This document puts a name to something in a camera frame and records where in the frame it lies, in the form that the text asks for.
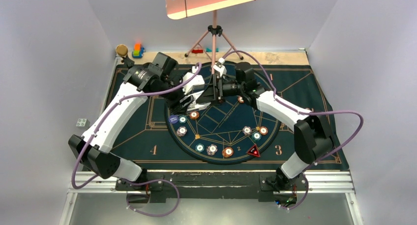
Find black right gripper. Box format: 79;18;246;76
197;73;245;106

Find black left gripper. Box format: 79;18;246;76
157;74;194;114

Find blue small blind button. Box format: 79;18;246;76
168;114;179;124

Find purple chips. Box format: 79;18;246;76
176;126;187;137
242;126;252;136

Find green poker chip stack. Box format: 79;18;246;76
195;143;205;153

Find purple white poker chip stack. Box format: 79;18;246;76
207;144;218;156

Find orange poker chip stack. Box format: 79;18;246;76
222;147;234;158

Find red triangle dealer marker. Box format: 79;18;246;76
246;144;261;158

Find blue playing card deck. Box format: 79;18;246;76
186;90;211;114

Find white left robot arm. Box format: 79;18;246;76
68;53;204;190

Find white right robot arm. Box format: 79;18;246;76
187;59;334;189

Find round dark blue mat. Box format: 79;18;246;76
164;60;283;166

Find red toy block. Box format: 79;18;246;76
191;48;204;54

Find teal toy block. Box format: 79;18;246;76
206;48;219;53

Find dark green poker mat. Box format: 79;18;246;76
104;63;350;172

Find pink tripod stand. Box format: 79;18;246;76
184;10;244;74

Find colourful toy blocks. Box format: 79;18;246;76
132;43;145;58

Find gold round lid jar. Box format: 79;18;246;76
115;44;128;57

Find grey toy brick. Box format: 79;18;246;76
76;118;90;128

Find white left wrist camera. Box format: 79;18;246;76
182;72;205;95

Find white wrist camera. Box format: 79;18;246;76
182;72;205;95
212;57;227;77

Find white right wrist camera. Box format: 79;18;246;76
212;57;227;77

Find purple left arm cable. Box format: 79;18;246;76
71;62;203;217

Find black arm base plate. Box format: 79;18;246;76
115;170;307;203

